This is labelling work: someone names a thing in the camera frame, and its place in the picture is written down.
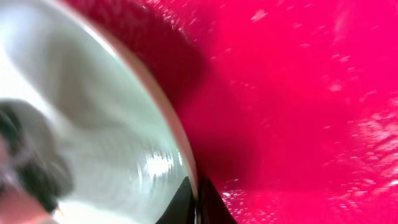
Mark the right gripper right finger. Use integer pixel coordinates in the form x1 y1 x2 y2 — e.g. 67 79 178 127
199 177 237 224

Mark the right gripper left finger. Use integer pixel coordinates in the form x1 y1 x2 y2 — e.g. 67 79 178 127
156 177 196 224

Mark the light blue plate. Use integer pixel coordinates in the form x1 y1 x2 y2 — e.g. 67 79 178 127
1 1 201 223

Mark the pink sponge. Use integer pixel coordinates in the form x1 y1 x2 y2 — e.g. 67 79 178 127
1 100 74 215

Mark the red plastic tray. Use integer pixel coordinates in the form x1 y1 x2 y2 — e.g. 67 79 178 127
72 0 397 223

